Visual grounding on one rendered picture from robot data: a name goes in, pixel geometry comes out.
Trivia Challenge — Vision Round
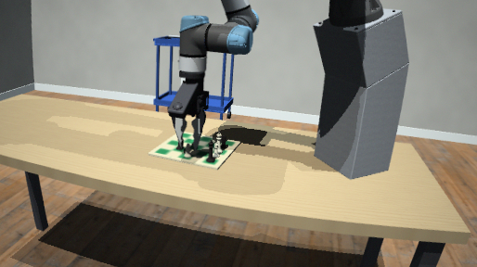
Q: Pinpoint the green and cream chessboard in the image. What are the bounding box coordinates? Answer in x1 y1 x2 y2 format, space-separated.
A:
148 132 240 170

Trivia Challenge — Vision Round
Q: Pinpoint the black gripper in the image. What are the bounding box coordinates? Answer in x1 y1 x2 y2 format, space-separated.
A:
172 71 209 151

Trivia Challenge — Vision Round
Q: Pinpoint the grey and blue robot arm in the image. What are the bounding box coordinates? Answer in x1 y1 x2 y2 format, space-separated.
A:
168 0 384 119

